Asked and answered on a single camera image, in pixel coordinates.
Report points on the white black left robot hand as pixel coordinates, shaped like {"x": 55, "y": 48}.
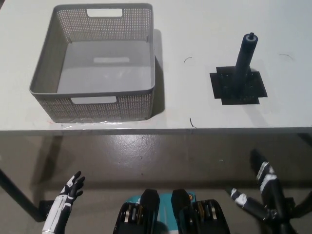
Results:
{"x": 59, "y": 209}

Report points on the black table leg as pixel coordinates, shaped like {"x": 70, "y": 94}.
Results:
{"x": 19, "y": 197}

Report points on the black teal robot body blocks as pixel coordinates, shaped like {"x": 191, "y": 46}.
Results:
{"x": 151, "y": 202}

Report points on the grey perforated plastic basket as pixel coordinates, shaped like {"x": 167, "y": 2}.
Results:
{"x": 102, "y": 70}

